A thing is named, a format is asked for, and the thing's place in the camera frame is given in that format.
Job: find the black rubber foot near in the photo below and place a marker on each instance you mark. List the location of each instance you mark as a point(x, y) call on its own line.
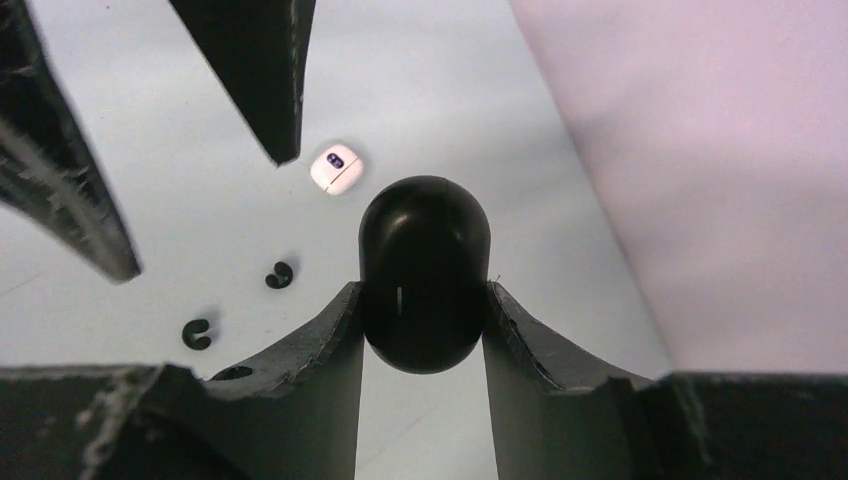
point(194, 334)

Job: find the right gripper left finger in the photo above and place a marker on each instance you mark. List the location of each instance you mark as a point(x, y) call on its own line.
point(289, 412)

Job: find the black rubber foot far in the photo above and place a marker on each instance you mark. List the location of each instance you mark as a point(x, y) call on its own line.
point(281, 277)

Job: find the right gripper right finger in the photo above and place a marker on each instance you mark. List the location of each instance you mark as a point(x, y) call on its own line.
point(559, 412)

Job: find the white earbud charging case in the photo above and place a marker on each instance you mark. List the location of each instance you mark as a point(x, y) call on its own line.
point(336, 169)

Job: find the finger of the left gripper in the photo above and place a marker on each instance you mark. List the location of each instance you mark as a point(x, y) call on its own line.
point(48, 171)
point(258, 51)

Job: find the black earbud charging case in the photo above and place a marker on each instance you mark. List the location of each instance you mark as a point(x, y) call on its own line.
point(424, 253)

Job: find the black rubber foot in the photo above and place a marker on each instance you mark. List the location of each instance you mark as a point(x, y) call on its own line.
point(194, 334)
point(281, 277)

